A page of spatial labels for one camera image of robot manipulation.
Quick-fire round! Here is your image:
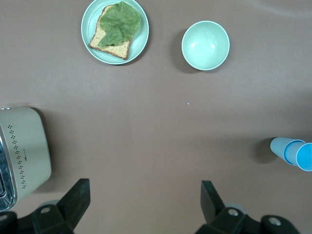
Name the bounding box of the green bowl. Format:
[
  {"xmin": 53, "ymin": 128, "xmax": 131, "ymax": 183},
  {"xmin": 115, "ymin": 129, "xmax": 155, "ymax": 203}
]
[{"xmin": 181, "ymin": 20, "xmax": 231, "ymax": 72}]

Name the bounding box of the beige toaster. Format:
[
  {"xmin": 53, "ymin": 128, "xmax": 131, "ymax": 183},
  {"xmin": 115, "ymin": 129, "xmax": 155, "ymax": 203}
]
[{"xmin": 0, "ymin": 107, "xmax": 53, "ymax": 212}]

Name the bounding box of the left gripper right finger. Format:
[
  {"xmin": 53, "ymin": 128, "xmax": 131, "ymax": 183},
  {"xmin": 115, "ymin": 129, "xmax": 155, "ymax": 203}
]
[{"xmin": 197, "ymin": 180, "xmax": 250, "ymax": 234}]

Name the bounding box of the brown bread slice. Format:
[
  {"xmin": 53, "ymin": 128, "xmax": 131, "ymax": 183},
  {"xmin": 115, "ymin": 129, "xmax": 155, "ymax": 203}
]
[{"xmin": 88, "ymin": 4, "xmax": 134, "ymax": 60}]

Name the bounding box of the green lettuce leaf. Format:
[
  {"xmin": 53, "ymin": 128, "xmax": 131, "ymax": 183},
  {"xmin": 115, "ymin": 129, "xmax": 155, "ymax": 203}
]
[{"xmin": 98, "ymin": 1, "xmax": 141, "ymax": 48}]

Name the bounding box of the pale blue cup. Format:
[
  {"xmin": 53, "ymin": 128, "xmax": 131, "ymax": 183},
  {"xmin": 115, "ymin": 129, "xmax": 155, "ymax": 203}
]
[{"xmin": 270, "ymin": 137, "xmax": 306, "ymax": 167}]

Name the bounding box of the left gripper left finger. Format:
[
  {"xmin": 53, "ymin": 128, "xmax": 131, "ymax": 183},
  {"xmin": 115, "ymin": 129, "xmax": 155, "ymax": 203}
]
[{"xmin": 32, "ymin": 178, "xmax": 91, "ymax": 234}]

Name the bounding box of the green plate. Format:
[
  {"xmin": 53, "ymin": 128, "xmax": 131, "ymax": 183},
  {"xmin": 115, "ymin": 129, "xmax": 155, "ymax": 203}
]
[{"xmin": 80, "ymin": 0, "xmax": 150, "ymax": 65}]

